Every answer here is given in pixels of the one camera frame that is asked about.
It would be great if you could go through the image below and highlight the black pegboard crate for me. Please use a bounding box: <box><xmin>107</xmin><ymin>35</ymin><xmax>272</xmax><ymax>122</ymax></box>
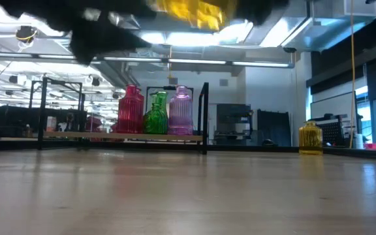
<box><xmin>308</xmin><ymin>113</ymin><xmax>351</xmax><ymax>147</ymax></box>

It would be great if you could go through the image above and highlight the black cabinet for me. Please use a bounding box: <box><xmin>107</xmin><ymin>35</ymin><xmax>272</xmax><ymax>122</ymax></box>
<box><xmin>216</xmin><ymin>103</ymin><xmax>253</xmax><ymax>146</ymax></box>

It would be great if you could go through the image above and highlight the yellow ribbed glass vase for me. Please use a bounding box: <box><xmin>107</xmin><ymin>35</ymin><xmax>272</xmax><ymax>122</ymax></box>
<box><xmin>298</xmin><ymin>120</ymin><xmax>324</xmax><ymax>155</ymax></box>

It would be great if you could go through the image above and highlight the black equipment rack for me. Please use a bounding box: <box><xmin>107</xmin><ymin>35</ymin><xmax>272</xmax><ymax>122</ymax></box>
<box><xmin>24</xmin><ymin>107</ymin><xmax>87</xmax><ymax>133</ymax></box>

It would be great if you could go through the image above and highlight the wooden shelf with black frame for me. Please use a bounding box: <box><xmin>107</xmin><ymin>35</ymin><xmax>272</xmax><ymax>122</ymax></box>
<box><xmin>37</xmin><ymin>76</ymin><xmax>210</xmax><ymax>155</ymax></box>

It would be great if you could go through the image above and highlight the red glass vase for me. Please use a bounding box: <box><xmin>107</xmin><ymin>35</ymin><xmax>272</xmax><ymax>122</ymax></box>
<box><xmin>117</xmin><ymin>84</ymin><xmax>145</xmax><ymax>134</ymax></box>
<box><xmin>136</xmin><ymin>87</ymin><xmax>146</xmax><ymax>105</ymax></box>

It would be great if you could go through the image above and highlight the silver rectangular air duct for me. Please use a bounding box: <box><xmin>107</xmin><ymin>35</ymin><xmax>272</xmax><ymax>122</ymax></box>
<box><xmin>259</xmin><ymin>16</ymin><xmax>345</xmax><ymax>52</ymax></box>

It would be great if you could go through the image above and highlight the yellow hanging cord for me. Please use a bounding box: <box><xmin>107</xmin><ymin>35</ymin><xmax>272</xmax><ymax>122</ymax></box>
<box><xmin>350</xmin><ymin>0</ymin><xmax>356</xmax><ymax>148</ymax></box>

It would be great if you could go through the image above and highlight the long fluorescent light strip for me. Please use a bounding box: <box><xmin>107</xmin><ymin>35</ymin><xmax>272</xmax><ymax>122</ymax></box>
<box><xmin>0</xmin><ymin>51</ymin><xmax>295</xmax><ymax>69</ymax></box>

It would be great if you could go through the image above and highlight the black round ceiling device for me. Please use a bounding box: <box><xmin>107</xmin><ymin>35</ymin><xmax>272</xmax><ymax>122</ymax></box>
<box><xmin>14</xmin><ymin>25</ymin><xmax>38</xmax><ymax>43</ymax></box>

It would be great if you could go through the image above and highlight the dark red background object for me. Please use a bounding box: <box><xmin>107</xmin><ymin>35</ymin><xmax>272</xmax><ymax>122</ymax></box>
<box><xmin>86</xmin><ymin>116</ymin><xmax>104</xmax><ymax>133</ymax></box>

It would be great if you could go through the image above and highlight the white and orange box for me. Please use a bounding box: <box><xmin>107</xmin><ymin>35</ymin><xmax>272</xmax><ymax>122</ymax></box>
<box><xmin>46</xmin><ymin>116</ymin><xmax>58</xmax><ymax>132</ymax></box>

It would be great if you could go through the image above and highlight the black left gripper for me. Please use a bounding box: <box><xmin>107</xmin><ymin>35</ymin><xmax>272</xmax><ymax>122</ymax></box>
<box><xmin>69</xmin><ymin>0</ymin><xmax>158</xmax><ymax>66</ymax></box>

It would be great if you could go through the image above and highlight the dark fabric panel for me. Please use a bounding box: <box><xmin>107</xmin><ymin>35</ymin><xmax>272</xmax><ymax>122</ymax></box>
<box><xmin>257</xmin><ymin>109</ymin><xmax>292</xmax><ymax>147</ymax></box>

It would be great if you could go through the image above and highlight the purple glass vase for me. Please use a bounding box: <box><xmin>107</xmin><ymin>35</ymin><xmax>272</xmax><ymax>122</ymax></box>
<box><xmin>167</xmin><ymin>85</ymin><xmax>195</xmax><ymax>136</ymax></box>

